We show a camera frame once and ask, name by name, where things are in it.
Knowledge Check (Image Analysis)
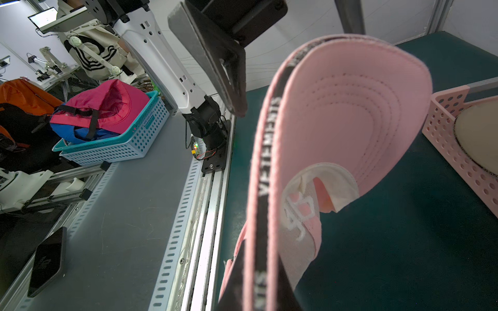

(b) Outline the green table mat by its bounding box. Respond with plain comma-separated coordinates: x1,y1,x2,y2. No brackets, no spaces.
214,32,497,310

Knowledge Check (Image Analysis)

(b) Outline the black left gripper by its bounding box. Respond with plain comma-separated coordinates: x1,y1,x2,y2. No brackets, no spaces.
168,0,288,117

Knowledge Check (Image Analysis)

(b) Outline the beige baseball cap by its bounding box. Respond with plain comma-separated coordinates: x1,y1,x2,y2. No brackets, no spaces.
454,101,497,176

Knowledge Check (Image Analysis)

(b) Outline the magenta blue backpack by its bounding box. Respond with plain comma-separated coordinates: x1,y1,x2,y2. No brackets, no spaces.
50,80,150,145

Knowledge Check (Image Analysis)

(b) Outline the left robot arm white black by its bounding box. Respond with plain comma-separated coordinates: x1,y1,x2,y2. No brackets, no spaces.
84,1,288,150

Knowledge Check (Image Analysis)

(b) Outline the black phone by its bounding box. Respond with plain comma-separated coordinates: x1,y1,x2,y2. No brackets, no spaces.
27,227,67,298

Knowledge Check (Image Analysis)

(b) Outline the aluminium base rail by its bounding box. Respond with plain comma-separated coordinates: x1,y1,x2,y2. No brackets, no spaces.
147,112,237,311

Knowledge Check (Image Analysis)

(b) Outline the teal plastic basket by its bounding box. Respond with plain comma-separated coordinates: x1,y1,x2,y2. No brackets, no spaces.
52,91,170,166

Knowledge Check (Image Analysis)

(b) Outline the pink perforated plastic basket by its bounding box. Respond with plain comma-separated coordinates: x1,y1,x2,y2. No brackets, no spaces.
422,77,497,215

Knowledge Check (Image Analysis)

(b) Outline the pink baseball cap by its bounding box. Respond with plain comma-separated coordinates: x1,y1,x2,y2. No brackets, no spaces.
217,34,433,310

